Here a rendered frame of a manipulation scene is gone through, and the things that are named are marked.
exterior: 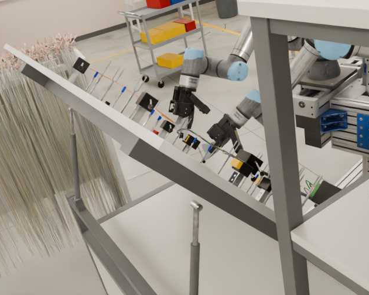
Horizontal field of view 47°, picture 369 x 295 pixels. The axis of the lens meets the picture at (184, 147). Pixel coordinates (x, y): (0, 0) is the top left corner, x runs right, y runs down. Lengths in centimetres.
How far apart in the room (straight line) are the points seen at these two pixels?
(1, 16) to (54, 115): 749
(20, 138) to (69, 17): 759
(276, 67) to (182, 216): 138
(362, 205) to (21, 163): 182
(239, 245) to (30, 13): 842
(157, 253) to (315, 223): 109
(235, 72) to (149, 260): 81
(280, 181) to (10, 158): 176
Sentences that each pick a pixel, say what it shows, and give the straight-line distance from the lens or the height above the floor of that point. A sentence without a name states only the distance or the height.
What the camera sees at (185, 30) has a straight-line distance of 591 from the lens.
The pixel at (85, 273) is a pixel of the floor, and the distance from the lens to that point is 308.
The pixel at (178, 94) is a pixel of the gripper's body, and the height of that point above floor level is 135.
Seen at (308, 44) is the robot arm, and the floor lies 143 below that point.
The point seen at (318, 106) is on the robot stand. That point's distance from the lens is 206.
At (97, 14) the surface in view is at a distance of 987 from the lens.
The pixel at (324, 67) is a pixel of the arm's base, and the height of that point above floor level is 122.
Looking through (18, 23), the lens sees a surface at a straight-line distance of 968.
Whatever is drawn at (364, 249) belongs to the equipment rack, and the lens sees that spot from 74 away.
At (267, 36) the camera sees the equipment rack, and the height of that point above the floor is 180.
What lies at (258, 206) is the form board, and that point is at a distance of 81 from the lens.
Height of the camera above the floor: 197
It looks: 28 degrees down
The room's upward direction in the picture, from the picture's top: 13 degrees counter-clockwise
